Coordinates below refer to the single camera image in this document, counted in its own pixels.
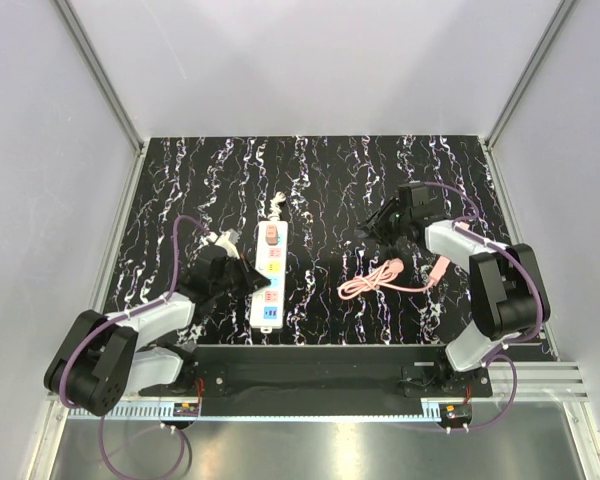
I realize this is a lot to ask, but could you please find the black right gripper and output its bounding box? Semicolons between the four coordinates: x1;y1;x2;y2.
357;197;411;248

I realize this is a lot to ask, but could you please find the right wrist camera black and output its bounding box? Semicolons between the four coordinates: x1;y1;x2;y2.
398;182;442;218

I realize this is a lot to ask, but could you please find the left aluminium frame post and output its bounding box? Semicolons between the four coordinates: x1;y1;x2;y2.
51;0;144;156

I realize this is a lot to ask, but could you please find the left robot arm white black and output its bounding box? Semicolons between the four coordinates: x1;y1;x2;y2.
43;245;271;416

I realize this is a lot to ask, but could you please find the pink plug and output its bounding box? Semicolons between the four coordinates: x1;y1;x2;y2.
265;224;279;245

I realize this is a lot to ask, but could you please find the right aluminium frame post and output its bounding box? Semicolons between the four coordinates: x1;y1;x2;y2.
484;0;579;151

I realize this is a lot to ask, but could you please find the aluminium frame post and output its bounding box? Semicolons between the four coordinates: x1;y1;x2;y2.
51;0;144;156
484;0;579;151

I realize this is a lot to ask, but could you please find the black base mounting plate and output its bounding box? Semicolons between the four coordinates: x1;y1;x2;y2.
140;345;493;419

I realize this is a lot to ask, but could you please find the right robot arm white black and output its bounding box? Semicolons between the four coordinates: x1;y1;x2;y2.
357;197;551;397

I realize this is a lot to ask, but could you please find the white coiled power strip cable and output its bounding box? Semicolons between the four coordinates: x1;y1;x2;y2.
268;192;289;222

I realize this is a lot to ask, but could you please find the pink power strip cable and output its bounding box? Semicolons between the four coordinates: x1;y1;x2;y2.
337;257;431;302

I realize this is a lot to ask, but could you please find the white power strip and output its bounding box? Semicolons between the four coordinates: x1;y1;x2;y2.
249;220;288;334

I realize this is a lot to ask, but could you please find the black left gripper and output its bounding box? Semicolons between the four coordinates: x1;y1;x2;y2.
211;253;270;300

